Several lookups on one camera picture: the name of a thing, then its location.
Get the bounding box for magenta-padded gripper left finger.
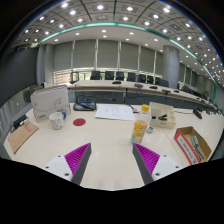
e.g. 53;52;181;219
43;142;92;186

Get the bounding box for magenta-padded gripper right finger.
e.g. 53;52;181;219
132;142;183;186

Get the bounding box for clear bottle with yellow cap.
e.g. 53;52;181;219
130;103;151;145

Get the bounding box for red and white cardboard box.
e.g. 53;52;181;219
173;125;213;166

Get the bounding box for flat round red coaster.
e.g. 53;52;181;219
72;117;87;127

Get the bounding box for open white cardboard box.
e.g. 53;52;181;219
148;101;177;130

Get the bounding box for white printed paper cup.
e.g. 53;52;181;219
48;111;66;131

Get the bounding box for black clip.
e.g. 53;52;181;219
151;114;169;121

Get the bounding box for black desk device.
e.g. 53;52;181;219
72;95;97;112

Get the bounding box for white printed paper sheet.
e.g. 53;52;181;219
94;103;136;122

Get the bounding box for white copy paper package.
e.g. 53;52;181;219
30;85;72;124

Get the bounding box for black table microphone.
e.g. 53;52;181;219
192;108;203;120

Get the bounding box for black power adapter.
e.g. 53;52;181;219
10;114;29;131

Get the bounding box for row of black microphone units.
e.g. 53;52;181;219
111;79;172;94

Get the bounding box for long curved conference table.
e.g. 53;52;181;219
66;79;218;113

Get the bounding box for black monitor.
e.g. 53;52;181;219
69;71;80;84

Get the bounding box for row of black office chairs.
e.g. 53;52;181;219
89;70;196;95

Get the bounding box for ceiling lights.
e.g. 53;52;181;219
19;1;224;84

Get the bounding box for hand tool with grey handle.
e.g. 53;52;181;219
190;135;202;151

